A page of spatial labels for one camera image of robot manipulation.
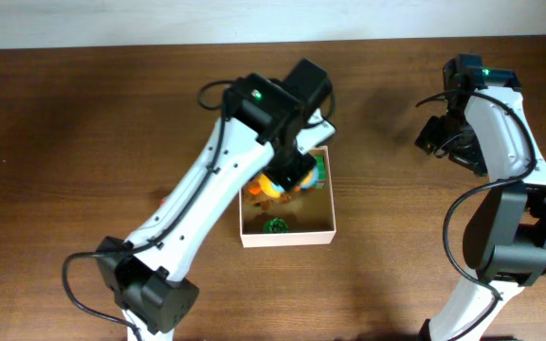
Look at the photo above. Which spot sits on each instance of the green ridged ball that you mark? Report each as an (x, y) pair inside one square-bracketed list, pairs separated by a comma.
[(275, 226)]

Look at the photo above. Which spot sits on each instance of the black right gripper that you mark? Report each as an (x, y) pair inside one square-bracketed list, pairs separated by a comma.
[(431, 134)]

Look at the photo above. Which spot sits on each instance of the orange duck toy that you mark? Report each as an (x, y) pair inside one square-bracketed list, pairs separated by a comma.
[(263, 185)]

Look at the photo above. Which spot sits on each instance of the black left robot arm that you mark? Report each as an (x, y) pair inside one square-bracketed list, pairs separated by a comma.
[(147, 271)]

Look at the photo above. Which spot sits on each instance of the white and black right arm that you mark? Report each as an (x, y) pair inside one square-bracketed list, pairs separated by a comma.
[(494, 235)]

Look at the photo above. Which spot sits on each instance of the colourful puzzle cube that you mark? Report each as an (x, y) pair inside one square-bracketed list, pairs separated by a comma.
[(321, 172)]

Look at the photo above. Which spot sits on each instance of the brown plush toy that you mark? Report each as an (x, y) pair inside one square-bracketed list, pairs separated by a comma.
[(264, 202)]

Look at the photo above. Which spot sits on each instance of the pink cardboard box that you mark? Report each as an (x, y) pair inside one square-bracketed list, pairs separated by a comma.
[(310, 217)]

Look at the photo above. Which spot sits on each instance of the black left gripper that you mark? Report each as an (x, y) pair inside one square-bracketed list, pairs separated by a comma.
[(292, 180)]

